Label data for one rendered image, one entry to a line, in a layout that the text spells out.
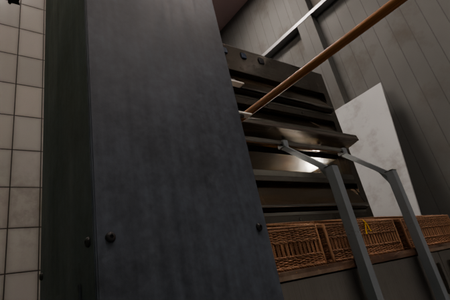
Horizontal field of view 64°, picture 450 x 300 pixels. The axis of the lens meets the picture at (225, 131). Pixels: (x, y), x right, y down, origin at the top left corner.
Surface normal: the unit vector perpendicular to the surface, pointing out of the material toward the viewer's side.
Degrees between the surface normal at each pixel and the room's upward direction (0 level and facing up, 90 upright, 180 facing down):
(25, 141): 90
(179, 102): 90
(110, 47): 90
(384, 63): 90
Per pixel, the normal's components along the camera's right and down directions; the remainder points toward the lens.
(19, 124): 0.57, -0.45
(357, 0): -0.79, -0.11
